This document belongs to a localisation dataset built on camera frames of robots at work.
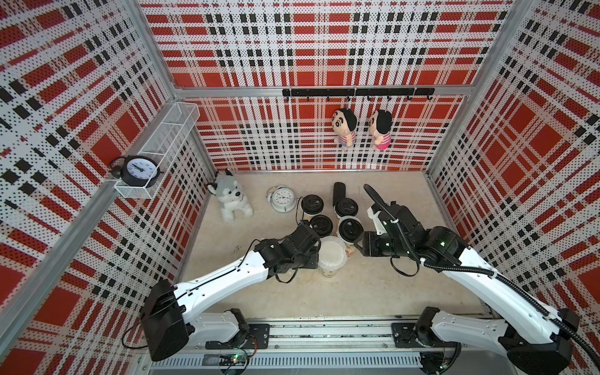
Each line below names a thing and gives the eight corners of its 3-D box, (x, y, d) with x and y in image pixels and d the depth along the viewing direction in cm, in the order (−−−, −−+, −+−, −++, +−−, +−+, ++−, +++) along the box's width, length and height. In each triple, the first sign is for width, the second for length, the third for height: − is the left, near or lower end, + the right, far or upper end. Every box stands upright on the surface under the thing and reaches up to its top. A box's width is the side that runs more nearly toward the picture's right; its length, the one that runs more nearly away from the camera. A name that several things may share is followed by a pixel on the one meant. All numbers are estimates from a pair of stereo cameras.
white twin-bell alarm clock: (265, 213, 106) (263, 208, 103) (268, 190, 115) (267, 185, 112) (295, 213, 106) (294, 208, 103) (296, 190, 115) (296, 185, 112)
